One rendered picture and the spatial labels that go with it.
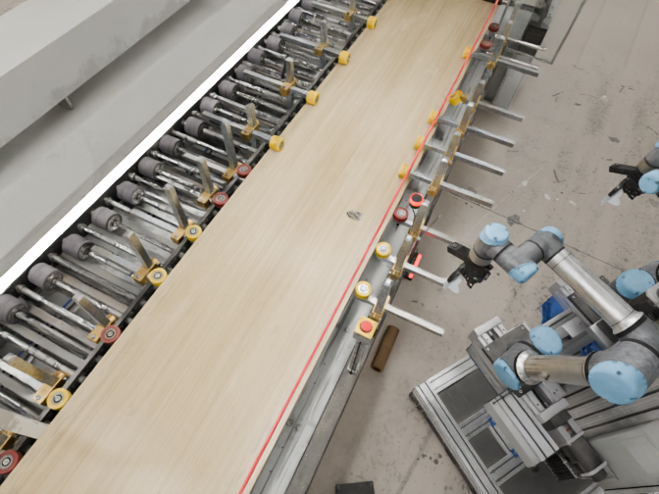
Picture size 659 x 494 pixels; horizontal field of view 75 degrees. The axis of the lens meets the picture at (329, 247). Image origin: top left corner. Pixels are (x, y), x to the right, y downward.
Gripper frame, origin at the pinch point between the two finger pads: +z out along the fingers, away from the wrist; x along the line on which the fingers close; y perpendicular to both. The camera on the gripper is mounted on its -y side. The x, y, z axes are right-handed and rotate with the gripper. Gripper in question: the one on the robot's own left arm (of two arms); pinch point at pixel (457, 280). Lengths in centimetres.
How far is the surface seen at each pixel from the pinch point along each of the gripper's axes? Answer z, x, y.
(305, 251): 42, -32, -60
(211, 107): 47, -33, -186
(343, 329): 70, -29, -24
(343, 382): 62, -44, 0
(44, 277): 46, -146, -107
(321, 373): 70, -50, -10
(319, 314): 42, -42, -28
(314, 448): 62, -69, 18
